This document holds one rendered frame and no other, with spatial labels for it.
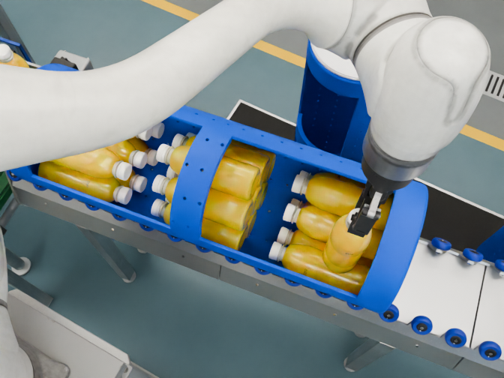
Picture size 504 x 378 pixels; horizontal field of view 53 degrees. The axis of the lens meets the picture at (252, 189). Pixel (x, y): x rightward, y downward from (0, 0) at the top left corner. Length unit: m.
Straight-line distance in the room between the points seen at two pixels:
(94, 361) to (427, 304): 0.74
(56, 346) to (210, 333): 1.12
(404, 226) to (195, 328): 1.34
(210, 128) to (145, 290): 1.28
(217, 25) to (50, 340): 0.78
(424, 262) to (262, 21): 0.88
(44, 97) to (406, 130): 0.35
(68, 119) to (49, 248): 2.00
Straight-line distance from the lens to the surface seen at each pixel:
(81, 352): 1.08
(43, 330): 1.12
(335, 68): 1.39
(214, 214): 1.05
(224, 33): 0.50
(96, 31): 3.00
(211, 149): 1.00
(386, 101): 0.55
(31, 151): 0.41
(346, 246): 0.93
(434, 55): 0.52
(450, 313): 1.28
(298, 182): 1.08
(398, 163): 0.63
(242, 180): 1.01
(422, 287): 1.28
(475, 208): 2.32
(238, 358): 2.12
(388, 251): 0.96
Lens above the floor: 2.10
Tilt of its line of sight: 64 degrees down
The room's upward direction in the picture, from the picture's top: straight up
